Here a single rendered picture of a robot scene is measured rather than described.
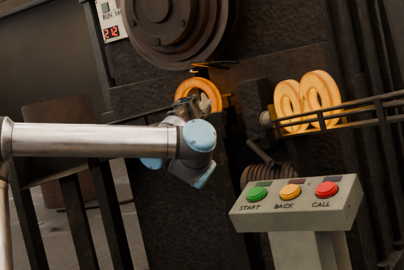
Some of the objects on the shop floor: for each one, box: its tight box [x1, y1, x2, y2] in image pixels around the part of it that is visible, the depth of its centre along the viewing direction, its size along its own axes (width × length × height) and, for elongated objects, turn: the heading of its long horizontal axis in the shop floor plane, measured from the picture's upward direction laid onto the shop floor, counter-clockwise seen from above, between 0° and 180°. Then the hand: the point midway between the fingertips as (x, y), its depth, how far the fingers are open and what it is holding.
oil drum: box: [21, 92, 97, 209], centre depth 495 cm, size 59×59×89 cm
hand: (208, 103), depth 191 cm, fingers closed
